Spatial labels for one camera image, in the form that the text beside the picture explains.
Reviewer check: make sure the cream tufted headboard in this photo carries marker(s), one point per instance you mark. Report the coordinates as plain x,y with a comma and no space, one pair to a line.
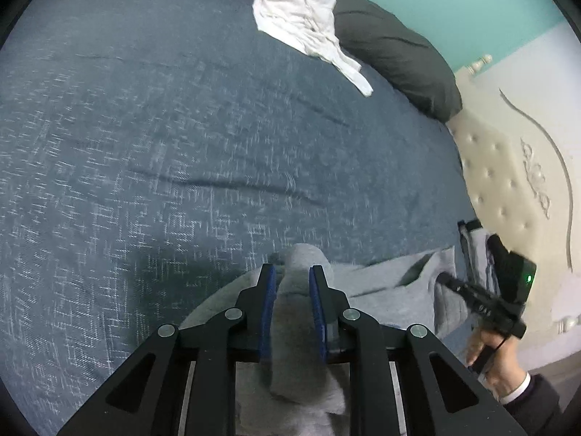
499,168

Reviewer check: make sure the blue patterned bedspread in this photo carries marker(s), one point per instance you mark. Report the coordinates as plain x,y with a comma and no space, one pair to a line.
136,168

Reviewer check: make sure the dark grey long pillow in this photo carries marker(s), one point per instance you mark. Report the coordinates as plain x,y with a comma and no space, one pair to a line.
395,45

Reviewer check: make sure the person's right forearm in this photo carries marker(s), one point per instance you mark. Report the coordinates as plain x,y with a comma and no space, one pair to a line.
535,399

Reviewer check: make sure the pale white garment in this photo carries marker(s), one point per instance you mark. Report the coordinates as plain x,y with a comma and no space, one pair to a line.
476,250

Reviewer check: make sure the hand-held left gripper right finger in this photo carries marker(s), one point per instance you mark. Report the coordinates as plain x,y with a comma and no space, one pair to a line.
317,313

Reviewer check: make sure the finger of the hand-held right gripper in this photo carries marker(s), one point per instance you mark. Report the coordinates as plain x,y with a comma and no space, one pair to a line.
447,281

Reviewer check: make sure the white shirt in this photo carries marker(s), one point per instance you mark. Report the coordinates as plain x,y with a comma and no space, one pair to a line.
295,4

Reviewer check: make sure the grey fleece pants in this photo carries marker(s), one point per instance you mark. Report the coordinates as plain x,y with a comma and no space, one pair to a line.
386,290

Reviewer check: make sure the person's right hand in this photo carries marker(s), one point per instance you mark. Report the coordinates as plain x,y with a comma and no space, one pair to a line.
504,368

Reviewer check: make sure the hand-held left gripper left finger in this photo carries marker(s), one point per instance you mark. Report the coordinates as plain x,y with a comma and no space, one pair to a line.
268,313

